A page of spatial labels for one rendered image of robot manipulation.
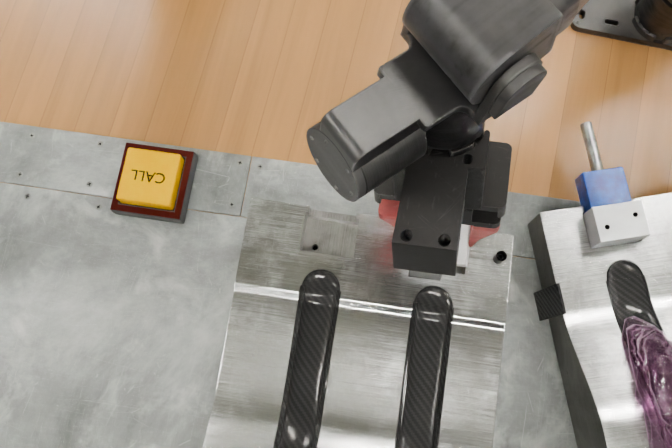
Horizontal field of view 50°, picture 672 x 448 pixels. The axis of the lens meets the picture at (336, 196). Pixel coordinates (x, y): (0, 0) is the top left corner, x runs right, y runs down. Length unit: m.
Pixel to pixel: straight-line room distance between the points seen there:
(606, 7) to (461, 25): 0.52
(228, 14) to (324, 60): 0.13
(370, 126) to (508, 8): 0.10
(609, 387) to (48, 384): 0.56
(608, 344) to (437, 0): 0.43
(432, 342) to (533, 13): 0.37
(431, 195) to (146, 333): 0.42
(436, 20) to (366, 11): 0.47
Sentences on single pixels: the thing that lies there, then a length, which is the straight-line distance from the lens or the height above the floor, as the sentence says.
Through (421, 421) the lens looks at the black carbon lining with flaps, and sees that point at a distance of 0.70.
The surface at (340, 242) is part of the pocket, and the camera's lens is 0.73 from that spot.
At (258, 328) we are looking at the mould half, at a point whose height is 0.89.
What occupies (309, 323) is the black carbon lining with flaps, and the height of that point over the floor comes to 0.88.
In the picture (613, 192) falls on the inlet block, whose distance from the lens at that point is 0.77.
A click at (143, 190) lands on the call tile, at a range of 0.80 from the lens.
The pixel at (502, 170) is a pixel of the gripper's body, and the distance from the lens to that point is 0.57.
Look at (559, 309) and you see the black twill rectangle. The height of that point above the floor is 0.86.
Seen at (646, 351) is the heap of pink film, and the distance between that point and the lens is 0.74.
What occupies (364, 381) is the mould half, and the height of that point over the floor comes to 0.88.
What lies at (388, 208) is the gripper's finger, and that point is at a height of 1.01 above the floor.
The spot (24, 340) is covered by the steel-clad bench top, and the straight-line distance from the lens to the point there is 0.86.
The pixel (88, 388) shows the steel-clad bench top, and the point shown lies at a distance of 0.83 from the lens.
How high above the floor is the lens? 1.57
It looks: 75 degrees down
